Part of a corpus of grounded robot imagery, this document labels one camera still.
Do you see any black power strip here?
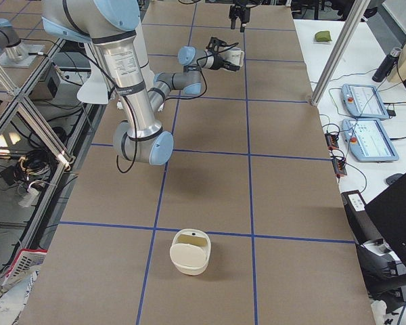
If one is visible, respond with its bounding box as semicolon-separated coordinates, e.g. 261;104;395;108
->
325;133;347;179

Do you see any black computer mouse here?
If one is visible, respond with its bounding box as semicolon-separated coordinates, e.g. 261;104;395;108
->
385;173;403;186

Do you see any green cloth pouch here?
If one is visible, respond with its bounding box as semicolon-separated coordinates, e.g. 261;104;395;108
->
314;30;332;43

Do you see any black laptop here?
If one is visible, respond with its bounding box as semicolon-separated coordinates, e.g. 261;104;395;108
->
365;173;406;266

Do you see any black water bottle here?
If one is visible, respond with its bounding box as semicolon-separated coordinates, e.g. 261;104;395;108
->
372;47;402;83

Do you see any aluminium frame post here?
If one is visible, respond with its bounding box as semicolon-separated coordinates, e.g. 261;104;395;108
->
310;0;371;106

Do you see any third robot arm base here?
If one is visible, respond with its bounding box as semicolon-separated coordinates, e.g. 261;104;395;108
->
0;18;45;68

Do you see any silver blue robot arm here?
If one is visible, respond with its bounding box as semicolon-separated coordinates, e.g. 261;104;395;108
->
42;1;244;165

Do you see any upper teach pendant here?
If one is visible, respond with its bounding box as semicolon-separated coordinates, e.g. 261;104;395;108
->
341;84;389;120

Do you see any teach pendant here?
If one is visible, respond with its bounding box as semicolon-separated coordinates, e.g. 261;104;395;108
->
341;84;389;120
342;118;399;163

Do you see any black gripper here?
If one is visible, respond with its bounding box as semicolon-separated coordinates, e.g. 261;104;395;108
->
229;5;250;33
216;57;240;72

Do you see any white HOME mug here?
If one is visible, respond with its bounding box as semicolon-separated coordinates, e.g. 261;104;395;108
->
221;47;244;68

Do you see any lower teach pendant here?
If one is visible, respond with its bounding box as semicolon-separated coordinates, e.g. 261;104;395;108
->
342;118;399;163

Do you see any cream lidded plastic container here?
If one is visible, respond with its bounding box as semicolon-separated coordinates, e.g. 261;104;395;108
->
169;228;211;276

